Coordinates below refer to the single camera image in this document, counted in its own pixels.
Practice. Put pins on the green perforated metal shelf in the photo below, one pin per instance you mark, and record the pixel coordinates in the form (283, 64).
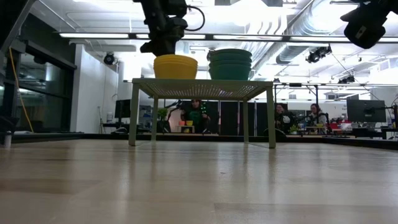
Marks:
(202, 88)

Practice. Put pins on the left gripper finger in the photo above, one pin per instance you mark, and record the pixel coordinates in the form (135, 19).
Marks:
(161, 48)

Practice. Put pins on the potted green plant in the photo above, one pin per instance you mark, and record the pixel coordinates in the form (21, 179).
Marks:
(162, 112)

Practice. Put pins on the black ceiling camera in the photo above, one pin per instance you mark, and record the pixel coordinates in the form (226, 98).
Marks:
(109, 58)

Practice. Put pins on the person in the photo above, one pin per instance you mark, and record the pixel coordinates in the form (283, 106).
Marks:
(196, 104)
(280, 109)
(315, 109)

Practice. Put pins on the black computer monitor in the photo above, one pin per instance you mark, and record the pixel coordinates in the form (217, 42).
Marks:
(122, 109)
(366, 110)

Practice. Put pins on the long ceiling light strip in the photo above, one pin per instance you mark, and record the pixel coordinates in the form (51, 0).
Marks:
(248, 37)

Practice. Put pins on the black ceiling spotlight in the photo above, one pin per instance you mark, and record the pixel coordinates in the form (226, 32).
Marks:
(346, 80)
(317, 54)

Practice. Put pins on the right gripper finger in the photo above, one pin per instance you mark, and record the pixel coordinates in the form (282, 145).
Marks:
(353, 16)

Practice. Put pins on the small grey cylinder post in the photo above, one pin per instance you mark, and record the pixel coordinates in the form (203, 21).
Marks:
(7, 140)

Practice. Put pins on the black aluminium table frame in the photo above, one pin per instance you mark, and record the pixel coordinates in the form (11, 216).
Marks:
(311, 139)

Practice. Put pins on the small potted plant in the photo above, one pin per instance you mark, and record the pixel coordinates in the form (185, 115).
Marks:
(293, 129)

